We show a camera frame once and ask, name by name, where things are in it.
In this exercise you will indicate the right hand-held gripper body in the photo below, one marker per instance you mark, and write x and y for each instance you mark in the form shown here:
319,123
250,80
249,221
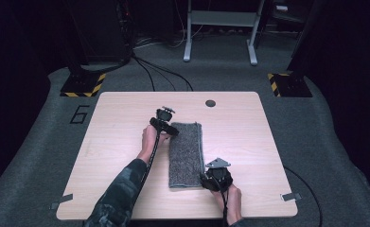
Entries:
219,178

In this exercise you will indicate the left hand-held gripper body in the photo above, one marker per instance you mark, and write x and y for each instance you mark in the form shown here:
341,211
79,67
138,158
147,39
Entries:
163,118

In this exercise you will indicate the grey towel cloth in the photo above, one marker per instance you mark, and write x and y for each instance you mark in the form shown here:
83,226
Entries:
185,154

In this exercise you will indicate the person's left hand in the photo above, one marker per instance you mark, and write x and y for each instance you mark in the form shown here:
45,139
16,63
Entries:
151,140

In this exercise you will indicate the person's right hand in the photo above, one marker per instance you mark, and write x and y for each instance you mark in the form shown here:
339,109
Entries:
231,203

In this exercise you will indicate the black table grommet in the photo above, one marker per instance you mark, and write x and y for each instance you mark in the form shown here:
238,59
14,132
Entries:
210,103

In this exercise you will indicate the grey tape strip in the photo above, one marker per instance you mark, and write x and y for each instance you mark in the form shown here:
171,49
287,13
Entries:
290,196
61,201

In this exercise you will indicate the black computer cabinet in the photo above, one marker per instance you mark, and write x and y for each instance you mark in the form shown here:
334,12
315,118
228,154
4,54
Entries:
100,30

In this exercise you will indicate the black base plate striped edge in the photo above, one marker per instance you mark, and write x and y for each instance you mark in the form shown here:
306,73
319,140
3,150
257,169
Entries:
291,85
81,85

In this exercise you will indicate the black stand post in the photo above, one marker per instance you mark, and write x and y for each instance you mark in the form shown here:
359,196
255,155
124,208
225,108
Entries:
302,41
75,47

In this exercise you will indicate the white metal stand frame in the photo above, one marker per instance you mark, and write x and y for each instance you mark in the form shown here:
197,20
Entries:
221,18

